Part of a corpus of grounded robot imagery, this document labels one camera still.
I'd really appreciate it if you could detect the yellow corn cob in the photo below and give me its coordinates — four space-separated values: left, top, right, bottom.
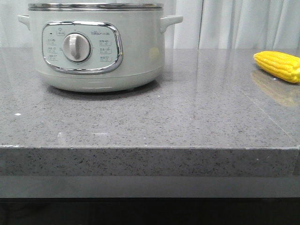
253 51 300 83

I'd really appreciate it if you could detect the glass pot lid steel rim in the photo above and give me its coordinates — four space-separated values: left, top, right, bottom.
28 3 164 11

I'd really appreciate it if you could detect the pale green electric pot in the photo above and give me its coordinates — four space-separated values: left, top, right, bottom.
18 10 183 92

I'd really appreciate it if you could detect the white curtain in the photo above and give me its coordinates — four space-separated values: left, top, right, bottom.
0 0 300 50

